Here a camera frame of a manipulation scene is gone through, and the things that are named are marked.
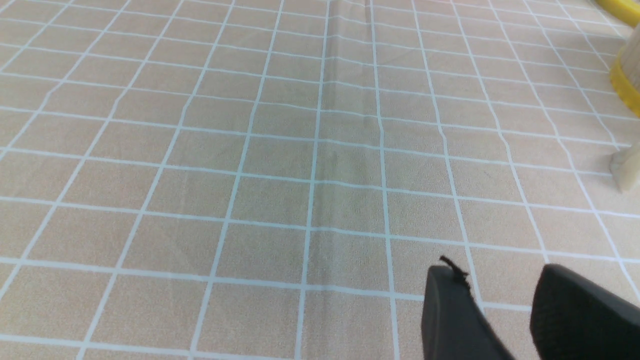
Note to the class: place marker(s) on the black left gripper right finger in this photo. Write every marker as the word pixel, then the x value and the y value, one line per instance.
pixel 572 318

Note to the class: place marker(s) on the yellow bamboo steamer tray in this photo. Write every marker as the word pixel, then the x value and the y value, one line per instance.
pixel 625 73

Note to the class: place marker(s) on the white dumpling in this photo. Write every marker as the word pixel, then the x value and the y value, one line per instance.
pixel 625 168

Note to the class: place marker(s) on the yellow woven steamer lid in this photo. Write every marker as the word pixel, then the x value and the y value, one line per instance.
pixel 627 11

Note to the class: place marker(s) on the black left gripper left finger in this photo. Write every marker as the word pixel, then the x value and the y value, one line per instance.
pixel 453 326

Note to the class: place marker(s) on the beige checkered tablecloth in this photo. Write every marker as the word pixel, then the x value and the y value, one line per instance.
pixel 272 179

